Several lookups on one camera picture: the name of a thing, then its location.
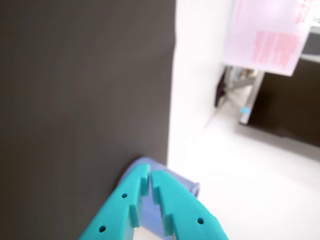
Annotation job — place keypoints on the lilac blue pot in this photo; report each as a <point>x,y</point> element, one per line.
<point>186,183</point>

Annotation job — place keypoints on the dark grey mat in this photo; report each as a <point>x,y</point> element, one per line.
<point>75,87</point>

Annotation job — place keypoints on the dark cabinet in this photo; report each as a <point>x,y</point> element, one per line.
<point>287,107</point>

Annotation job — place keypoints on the pink white paper sheet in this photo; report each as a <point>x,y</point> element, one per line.
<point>265,32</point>

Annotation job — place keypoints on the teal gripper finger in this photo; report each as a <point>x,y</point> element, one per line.
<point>115,210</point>
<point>185,215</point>

